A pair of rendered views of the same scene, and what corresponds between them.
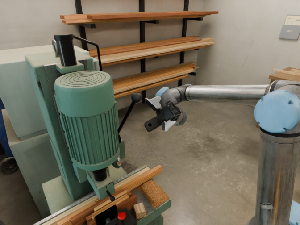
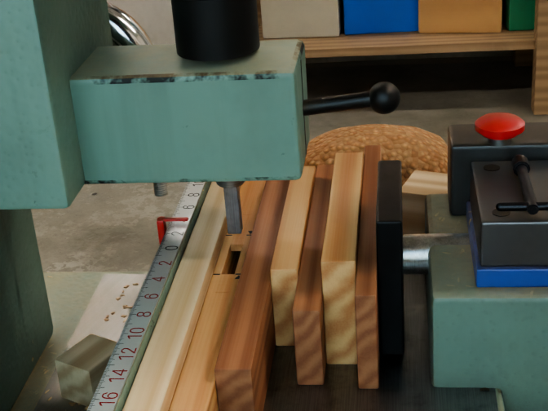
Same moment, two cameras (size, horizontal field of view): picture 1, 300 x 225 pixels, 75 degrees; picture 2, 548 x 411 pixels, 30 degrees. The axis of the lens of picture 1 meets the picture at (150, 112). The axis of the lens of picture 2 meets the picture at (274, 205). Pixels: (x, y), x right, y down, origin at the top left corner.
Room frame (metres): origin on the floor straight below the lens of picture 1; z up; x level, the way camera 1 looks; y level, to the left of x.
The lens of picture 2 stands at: (0.13, 0.62, 1.25)
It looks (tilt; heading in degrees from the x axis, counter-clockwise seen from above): 25 degrees down; 315
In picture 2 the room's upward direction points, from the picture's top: 4 degrees counter-clockwise
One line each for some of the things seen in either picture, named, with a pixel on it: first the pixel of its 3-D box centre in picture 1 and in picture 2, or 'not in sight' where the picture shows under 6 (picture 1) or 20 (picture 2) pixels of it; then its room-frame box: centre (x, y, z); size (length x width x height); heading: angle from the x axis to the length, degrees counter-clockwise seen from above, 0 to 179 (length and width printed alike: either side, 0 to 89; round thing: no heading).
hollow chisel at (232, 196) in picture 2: not in sight; (232, 196); (0.58, 0.21, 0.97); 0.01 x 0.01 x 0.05; 37
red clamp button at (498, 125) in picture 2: (121, 215); (499, 125); (0.44, 0.10, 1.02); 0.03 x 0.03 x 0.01
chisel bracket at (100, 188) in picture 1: (100, 181); (194, 121); (0.59, 0.22, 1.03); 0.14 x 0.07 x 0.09; 37
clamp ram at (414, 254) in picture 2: (110, 224); (439, 254); (0.45, 0.16, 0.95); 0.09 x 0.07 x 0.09; 127
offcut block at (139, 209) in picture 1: (139, 210); (435, 205); (0.53, 0.05, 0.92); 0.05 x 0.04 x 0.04; 19
